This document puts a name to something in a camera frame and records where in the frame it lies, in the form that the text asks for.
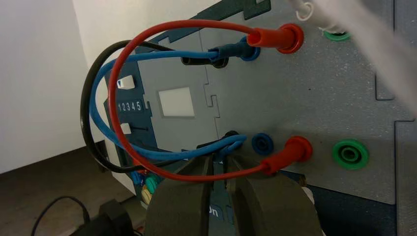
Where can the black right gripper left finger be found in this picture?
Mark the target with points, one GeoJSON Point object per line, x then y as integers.
{"type": "Point", "coordinates": [179, 208]}

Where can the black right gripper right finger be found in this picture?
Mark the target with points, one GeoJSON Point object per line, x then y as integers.
{"type": "Point", "coordinates": [277, 208]}

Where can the grey and teal control box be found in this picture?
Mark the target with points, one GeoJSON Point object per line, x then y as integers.
{"type": "Point", "coordinates": [293, 97]}

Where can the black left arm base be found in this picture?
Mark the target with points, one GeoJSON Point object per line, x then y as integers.
{"type": "Point", "coordinates": [110, 218]}

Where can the yellow round push button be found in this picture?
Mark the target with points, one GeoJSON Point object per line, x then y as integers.
{"type": "Point", "coordinates": [147, 196]}

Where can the green round push button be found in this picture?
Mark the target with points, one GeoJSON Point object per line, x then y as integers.
{"type": "Point", "coordinates": [151, 184]}

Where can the blue round push button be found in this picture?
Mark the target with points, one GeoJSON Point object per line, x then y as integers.
{"type": "Point", "coordinates": [137, 177]}

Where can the blue banana socket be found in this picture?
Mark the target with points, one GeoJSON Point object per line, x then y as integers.
{"type": "Point", "coordinates": [262, 144]}

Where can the green banana socket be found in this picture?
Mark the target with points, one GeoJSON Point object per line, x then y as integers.
{"type": "Point", "coordinates": [350, 154]}
{"type": "Point", "coordinates": [338, 36]}

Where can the white slider knob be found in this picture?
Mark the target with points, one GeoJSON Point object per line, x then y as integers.
{"type": "Point", "coordinates": [125, 128]}
{"type": "Point", "coordinates": [125, 82]}

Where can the white rectangular display window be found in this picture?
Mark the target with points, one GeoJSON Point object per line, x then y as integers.
{"type": "Point", "coordinates": [176, 102]}

